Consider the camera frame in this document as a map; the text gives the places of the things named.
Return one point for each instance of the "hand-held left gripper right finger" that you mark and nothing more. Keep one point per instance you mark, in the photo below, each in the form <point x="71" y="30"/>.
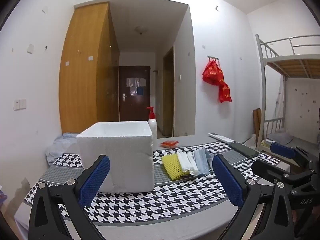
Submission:
<point x="228" y="180"/>

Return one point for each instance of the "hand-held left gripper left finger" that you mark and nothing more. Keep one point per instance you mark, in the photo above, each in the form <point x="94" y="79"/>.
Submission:
<point x="95" y="178"/>

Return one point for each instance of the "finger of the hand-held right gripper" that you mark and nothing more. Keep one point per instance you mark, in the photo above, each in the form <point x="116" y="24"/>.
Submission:
<point x="282" y="150"/>
<point x="270" y="171"/>

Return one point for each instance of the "grey cloth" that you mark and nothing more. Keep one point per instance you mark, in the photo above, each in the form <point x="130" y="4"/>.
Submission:
<point x="201" y="161"/>

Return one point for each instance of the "white foam box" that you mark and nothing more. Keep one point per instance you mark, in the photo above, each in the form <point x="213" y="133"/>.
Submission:
<point x="125" y="155"/>

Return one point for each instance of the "green-printed tissue pack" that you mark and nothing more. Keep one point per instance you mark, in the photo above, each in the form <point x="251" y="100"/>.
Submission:
<point x="186" y="162"/>

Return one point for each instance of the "yellow foam net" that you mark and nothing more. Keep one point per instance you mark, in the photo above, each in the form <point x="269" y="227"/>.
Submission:
<point x="172" y="166"/>

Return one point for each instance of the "grey folded bedding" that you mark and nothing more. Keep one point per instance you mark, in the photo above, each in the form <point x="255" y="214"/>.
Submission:
<point x="279" y="138"/>

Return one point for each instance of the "white bag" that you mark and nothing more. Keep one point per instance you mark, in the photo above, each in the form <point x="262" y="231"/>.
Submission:
<point x="252" y="141"/>

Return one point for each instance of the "dark smartphone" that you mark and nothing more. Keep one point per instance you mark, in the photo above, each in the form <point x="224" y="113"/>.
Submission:
<point x="243" y="150"/>

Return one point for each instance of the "wooden plank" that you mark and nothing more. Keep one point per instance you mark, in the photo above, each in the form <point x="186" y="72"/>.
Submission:
<point x="257" y="123"/>

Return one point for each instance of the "white remote control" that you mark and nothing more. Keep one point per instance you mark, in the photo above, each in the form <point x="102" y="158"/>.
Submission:
<point x="221" y="137"/>

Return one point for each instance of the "pale blue crumpled cloth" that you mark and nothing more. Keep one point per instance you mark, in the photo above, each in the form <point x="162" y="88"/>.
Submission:
<point x="62" y="145"/>

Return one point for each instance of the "white hanging cloth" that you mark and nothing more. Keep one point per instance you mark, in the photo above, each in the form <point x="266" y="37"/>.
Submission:
<point x="280" y="100"/>

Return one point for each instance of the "houndstooth table cover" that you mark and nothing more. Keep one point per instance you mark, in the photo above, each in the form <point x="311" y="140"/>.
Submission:
<point x="150" y="205"/>

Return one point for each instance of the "red snack packet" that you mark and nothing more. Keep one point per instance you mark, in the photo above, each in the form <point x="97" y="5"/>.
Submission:
<point x="169" y="143"/>

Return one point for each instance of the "white pump bottle red cap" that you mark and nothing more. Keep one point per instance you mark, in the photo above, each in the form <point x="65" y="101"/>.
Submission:
<point x="152" y="130"/>

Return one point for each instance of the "red plastic bag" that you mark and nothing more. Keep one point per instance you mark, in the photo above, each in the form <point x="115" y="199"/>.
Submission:
<point x="225" y="92"/>
<point x="212" y="72"/>

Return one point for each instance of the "dark brown entry door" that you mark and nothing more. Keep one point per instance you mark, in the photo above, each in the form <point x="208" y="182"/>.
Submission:
<point x="135" y="107"/>

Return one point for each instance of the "metal bunk bed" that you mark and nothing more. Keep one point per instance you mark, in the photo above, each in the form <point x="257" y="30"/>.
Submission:
<point x="287" y="62"/>

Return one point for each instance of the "blue door notice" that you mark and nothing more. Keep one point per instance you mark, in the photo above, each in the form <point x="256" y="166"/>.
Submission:
<point x="140" y="91"/>

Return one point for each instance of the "wooden wardrobe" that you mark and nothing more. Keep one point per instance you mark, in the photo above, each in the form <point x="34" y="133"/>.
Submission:
<point x="80" y="80"/>

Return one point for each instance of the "white door notice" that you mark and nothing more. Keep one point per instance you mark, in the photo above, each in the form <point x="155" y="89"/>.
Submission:
<point x="132" y="82"/>

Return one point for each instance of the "wooden side door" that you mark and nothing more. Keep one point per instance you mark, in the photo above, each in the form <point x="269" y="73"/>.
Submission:
<point x="168" y="92"/>

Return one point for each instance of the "ceiling lamp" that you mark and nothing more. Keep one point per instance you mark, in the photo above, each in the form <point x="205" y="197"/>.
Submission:
<point x="141" y="29"/>

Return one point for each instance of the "white wall switch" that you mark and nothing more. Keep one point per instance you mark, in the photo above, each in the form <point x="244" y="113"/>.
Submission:
<point x="23" y="104"/>

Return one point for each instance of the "white wall socket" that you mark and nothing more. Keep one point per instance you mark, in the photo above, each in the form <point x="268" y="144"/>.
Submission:
<point x="16" y="105"/>

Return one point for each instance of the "metal wall hook rack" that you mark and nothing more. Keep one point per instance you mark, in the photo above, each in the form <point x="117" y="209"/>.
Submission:
<point x="213" y="58"/>

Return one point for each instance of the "white wall plate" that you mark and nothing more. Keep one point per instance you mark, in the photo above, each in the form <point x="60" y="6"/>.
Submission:
<point x="30" y="48"/>

